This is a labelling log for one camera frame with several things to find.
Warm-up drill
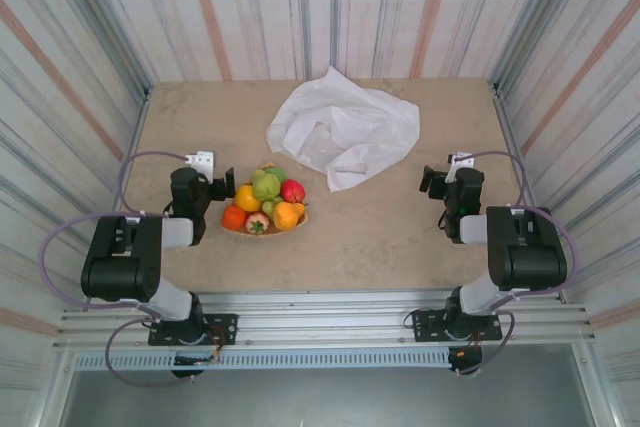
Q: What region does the perforated grey cable tray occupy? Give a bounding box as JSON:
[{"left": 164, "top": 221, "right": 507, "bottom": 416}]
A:
[{"left": 73, "top": 350, "right": 452, "bottom": 372}]

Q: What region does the red strawberry with green stem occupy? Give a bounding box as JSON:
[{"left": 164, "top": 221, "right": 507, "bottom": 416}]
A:
[{"left": 243, "top": 211, "right": 272, "bottom": 236}]

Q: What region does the yellow-orange pear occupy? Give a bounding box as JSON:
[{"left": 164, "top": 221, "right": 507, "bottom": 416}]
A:
[{"left": 272, "top": 200, "right": 307, "bottom": 232}]

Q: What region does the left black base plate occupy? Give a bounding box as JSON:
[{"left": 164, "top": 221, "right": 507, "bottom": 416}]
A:
[{"left": 147, "top": 312, "right": 239, "bottom": 348}]

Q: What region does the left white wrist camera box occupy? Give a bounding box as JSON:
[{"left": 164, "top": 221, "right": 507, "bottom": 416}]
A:
[{"left": 184, "top": 150, "right": 217, "bottom": 181}]

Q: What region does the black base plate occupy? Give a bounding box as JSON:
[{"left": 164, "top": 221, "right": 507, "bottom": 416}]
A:
[
  {"left": 411, "top": 308, "right": 503, "bottom": 344},
  {"left": 147, "top": 312, "right": 239, "bottom": 348}
]

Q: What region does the black under-rail clamp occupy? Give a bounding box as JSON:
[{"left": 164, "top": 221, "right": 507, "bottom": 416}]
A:
[
  {"left": 447, "top": 346, "right": 485, "bottom": 379},
  {"left": 170, "top": 354, "right": 207, "bottom": 380}
]

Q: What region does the green pear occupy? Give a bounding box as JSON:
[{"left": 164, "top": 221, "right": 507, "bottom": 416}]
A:
[{"left": 251, "top": 168, "right": 280, "bottom": 202}]

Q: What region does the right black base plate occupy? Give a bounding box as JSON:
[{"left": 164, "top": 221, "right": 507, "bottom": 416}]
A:
[{"left": 411, "top": 308, "right": 503, "bottom": 344}]

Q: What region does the aluminium frame post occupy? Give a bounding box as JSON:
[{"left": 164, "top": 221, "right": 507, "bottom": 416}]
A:
[
  {"left": 85, "top": 87, "right": 153, "bottom": 309},
  {"left": 489, "top": 79, "right": 569, "bottom": 304}
]

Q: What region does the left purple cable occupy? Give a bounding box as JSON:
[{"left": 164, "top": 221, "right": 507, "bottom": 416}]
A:
[{"left": 40, "top": 149, "right": 194, "bottom": 388}]

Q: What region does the white plastic bag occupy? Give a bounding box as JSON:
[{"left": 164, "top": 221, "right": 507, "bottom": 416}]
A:
[{"left": 265, "top": 65, "right": 421, "bottom": 193}]

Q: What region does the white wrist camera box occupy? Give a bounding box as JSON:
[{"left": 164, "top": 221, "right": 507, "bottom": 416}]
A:
[
  {"left": 446, "top": 151, "right": 475, "bottom": 183},
  {"left": 184, "top": 150, "right": 217, "bottom": 181}
]

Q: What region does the red apple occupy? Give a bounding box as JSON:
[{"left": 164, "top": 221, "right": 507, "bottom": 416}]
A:
[{"left": 279, "top": 178, "right": 307, "bottom": 205}]

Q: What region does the aluminium mounting rail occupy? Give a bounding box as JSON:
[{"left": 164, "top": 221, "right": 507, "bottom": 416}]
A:
[{"left": 51, "top": 288, "right": 597, "bottom": 349}]

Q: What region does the yellow-orange orange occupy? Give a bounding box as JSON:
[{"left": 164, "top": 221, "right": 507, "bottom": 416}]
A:
[{"left": 233, "top": 184, "right": 263, "bottom": 213}]

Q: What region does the wooden plate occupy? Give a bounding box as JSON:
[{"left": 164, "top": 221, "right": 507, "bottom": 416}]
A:
[{"left": 220, "top": 161, "right": 310, "bottom": 237}]

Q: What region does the purple cable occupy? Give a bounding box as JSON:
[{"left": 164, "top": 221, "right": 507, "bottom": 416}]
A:
[
  {"left": 40, "top": 149, "right": 194, "bottom": 388},
  {"left": 457, "top": 149, "right": 581, "bottom": 378}
]

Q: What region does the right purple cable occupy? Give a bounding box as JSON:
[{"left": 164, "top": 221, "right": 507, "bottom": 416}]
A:
[{"left": 457, "top": 149, "right": 581, "bottom": 378}]

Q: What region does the orange-red persimmon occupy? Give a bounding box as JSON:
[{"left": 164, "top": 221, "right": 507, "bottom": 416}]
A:
[{"left": 221, "top": 203, "right": 248, "bottom": 231}]

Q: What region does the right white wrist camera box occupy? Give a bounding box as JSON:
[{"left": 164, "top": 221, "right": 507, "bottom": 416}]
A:
[{"left": 446, "top": 151, "right": 475, "bottom": 183}]

